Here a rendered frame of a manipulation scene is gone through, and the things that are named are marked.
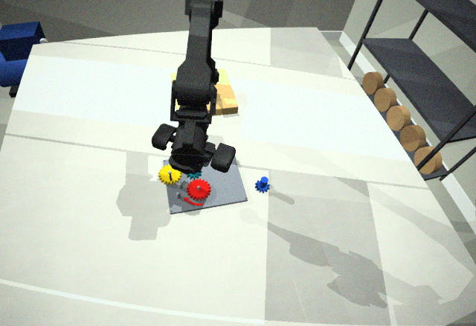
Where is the blue gear with shaft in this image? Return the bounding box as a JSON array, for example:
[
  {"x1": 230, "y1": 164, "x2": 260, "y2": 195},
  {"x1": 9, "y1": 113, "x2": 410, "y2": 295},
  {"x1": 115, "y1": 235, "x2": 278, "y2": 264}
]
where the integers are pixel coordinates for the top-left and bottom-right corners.
[{"x1": 255, "y1": 176, "x2": 270, "y2": 193}]

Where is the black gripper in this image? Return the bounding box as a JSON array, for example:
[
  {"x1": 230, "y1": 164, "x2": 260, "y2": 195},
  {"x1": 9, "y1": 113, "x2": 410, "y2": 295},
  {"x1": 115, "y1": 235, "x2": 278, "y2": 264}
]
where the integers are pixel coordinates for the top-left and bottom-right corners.
[{"x1": 151, "y1": 123, "x2": 236, "y2": 173}]

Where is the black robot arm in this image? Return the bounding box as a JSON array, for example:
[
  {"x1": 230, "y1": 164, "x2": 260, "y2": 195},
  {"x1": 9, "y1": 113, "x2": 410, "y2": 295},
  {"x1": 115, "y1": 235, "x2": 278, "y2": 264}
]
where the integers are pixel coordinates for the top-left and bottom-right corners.
[{"x1": 169, "y1": 0, "x2": 223, "y2": 175}]

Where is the yellow gear with black stripe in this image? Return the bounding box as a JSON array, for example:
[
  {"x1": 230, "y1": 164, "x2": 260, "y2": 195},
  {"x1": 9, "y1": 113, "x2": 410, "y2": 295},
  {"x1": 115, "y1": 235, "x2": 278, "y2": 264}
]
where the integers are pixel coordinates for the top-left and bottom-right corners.
[{"x1": 158, "y1": 165, "x2": 182, "y2": 185}]

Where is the red gear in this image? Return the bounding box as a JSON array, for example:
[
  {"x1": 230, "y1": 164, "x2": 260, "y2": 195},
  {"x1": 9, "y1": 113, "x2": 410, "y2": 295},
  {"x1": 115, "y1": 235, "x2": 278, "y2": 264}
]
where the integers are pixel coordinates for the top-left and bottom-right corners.
[{"x1": 187, "y1": 179, "x2": 210, "y2": 201}]

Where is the teal gear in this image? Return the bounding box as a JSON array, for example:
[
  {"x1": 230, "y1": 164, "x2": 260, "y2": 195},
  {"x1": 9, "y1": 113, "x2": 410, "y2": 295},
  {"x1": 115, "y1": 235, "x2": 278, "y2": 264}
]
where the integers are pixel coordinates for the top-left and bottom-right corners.
[{"x1": 187, "y1": 171, "x2": 202, "y2": 180}]

